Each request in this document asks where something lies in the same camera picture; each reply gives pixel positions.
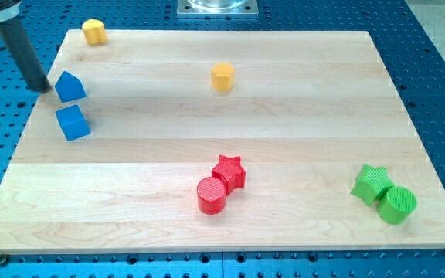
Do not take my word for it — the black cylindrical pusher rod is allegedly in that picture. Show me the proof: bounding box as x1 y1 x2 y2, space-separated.
0 17 50 92

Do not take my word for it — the red star block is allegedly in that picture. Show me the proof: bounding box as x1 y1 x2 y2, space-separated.
212 154 246 195

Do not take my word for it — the blue triangle block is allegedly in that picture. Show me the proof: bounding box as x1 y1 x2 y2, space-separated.
55 71 87 103

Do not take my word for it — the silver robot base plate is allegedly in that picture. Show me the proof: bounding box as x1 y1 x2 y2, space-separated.
177 0 259 18

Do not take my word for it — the green cylinder block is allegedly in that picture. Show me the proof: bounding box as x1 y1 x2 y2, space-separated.
377 186 418 225

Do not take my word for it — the light wooden board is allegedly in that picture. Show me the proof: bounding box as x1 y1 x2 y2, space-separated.
0 29 445 254

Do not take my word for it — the green star block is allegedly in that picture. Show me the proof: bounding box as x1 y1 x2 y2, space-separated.
351 164 394 206

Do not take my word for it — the yellow heart block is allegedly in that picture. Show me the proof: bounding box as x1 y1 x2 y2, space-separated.
82 19 107 46

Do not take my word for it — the red cylinder block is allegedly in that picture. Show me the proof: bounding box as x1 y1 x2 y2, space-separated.
196 177 226 215

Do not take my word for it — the blue cube block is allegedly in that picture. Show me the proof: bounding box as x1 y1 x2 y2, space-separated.
55 104 90 141

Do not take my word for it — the yellow hexagon block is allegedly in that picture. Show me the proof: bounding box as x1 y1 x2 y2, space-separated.
211 63 235 92

